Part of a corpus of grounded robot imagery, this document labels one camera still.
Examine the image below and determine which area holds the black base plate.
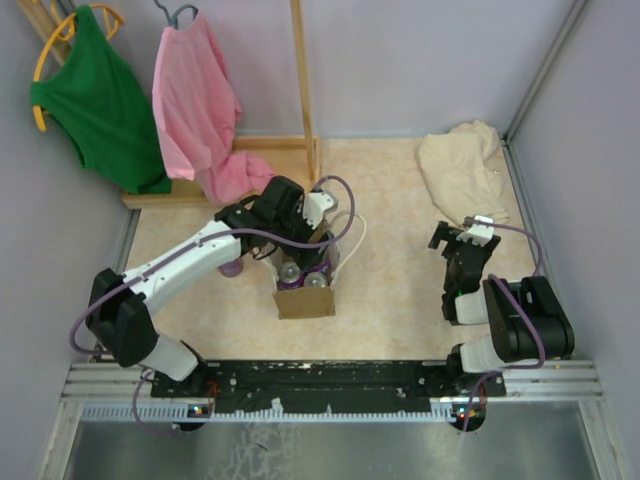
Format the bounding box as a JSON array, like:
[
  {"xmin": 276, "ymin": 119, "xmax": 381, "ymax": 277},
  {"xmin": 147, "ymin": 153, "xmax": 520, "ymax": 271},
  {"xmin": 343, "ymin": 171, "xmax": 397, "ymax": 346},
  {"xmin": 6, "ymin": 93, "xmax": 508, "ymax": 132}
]
[{"xmin": 151, "ymin": 360, "xmax": 480, "ymax": 414}]

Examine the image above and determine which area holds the canvas bag with white handles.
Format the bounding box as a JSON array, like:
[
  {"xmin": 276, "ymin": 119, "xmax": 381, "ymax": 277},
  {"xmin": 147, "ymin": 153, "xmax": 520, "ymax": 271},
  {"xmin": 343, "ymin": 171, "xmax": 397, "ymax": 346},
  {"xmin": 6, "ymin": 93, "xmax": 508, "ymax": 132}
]
[{"xmin": 263, "ymin": 213, "xmax": 368, "ymax": 320}]

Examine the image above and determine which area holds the pink shirt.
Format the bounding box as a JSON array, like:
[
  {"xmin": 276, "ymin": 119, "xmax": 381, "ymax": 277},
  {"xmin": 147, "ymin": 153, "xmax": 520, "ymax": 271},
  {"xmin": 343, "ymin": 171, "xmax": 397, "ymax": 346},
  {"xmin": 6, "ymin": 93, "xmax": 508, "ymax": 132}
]
[{"xmin": 152, "ymin": 12, "xmax": 276, "ymax": 205}]

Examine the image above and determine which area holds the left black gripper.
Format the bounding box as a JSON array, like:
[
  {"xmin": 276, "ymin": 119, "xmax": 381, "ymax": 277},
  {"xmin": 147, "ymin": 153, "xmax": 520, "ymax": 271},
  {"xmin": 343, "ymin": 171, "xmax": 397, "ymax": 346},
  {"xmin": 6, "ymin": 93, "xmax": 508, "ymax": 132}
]
[{"xmin": 272, "ymin": 201, "xmax": 335, "ymax": 271}]

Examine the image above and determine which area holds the grey clothes hanger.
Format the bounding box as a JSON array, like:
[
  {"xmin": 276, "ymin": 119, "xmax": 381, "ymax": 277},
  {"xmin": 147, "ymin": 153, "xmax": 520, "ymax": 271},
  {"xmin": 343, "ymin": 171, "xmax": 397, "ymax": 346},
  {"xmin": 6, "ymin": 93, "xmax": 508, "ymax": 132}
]
[{"xmin": 153, "ymin": 0, "xmax": 199, "ymax": 29}]

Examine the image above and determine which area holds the white cable duct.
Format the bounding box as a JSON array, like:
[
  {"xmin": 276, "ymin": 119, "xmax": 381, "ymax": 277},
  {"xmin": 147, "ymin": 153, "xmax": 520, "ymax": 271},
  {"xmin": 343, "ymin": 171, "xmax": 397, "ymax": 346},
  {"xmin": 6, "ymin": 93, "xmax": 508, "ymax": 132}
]
[{"xmin": 80, "ymin": 402, "xmax": 465, "ymax": 425}]

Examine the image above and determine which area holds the green tank top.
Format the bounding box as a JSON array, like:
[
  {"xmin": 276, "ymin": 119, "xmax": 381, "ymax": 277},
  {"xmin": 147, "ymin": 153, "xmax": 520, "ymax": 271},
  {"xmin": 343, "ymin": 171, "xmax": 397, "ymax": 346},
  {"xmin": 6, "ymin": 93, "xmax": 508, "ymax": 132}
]
[{"xmin": 30, "ymin": 4, "xmax": 172, "ymax": 194}]

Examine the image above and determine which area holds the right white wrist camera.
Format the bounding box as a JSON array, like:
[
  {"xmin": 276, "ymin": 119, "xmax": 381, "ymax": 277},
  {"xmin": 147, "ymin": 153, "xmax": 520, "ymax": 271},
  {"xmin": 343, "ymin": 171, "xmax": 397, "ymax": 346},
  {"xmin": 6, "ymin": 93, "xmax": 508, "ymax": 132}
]
[{"xmin": 457, "ymin": 215, "xmax": 495, "ymax": 247}]

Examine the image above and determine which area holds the cream folded cloth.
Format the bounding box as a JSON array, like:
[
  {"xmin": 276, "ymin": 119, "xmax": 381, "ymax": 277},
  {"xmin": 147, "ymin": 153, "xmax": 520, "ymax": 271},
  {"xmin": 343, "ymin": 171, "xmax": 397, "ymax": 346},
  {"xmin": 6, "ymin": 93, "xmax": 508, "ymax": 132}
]
[{"xmin": 417, "ymin": 120, "xmax": 509, "ymax": 225}]

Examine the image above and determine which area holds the metal corner post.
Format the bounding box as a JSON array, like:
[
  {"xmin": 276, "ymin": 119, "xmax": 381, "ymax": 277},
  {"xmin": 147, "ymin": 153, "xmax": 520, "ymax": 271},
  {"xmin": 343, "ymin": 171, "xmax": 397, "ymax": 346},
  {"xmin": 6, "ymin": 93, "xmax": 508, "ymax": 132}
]
[{"xmin": 501, "ymin": 0, "xmax": 591, "ymax": 144}]

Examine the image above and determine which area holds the wooden clothes rack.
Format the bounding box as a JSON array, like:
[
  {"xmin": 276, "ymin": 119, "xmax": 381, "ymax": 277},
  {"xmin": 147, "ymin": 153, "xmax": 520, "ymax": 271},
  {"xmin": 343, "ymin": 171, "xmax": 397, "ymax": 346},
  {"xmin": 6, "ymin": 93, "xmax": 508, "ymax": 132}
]
[{"xmin": 17, "ymin": 1, "xmax": 322, "ymax": 210}]

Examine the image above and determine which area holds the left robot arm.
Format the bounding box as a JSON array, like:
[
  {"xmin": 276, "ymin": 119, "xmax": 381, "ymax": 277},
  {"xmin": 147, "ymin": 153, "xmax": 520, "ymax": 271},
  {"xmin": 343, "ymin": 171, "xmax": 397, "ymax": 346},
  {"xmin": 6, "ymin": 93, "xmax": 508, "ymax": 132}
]
[{"xmin": 84, "ymin": 176, "xmax": 338, "ymax": 397}]

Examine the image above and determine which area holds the yellow clothes hanger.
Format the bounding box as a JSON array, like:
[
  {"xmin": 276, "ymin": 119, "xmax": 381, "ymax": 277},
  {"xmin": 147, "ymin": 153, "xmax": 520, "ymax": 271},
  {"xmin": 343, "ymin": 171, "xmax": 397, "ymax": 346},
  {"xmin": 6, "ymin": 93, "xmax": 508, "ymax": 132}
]
[{"xmin": 32, "ymin": 2, "xmax": 126, "ymax": 132}]

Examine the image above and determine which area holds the aluminium rail frame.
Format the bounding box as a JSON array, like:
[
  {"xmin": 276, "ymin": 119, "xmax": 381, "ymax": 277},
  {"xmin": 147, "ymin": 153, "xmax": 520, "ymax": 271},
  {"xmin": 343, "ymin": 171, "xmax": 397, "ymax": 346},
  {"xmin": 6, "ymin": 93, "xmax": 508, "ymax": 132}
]
[{"xmin": 63, "ymin": 360, "xmax": 604, "ymax": 401}]

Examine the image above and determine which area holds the purple soda can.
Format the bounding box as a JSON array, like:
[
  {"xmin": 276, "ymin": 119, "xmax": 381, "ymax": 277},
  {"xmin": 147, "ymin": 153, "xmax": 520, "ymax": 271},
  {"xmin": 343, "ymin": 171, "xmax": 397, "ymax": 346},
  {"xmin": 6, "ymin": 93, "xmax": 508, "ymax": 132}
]
[{"xmin": 218, "ymin": 258, "xmax": 244, "ymax": 278}]

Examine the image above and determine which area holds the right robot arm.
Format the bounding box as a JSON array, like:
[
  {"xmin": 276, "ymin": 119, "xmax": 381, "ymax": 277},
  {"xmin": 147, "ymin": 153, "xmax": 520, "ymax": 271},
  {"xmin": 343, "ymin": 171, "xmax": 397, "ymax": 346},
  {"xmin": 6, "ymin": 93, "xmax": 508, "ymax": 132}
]
[{"xmin": 428, "ymin": 215, "xmax": 575, "ymax": 396}]

